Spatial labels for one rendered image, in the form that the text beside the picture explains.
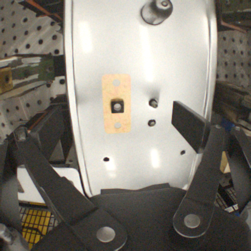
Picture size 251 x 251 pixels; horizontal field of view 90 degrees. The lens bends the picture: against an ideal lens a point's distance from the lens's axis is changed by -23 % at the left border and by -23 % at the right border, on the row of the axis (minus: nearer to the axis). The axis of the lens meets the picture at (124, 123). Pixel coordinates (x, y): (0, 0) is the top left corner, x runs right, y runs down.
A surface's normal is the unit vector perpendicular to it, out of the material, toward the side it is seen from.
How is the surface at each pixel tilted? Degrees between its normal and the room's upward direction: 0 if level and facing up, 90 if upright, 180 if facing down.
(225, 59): 0
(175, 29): 0
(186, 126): 90
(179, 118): 90
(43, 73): 78
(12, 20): 0
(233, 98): 90
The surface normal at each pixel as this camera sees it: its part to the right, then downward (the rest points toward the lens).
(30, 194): 0.10, 0.39
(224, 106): -0.99, 0.05
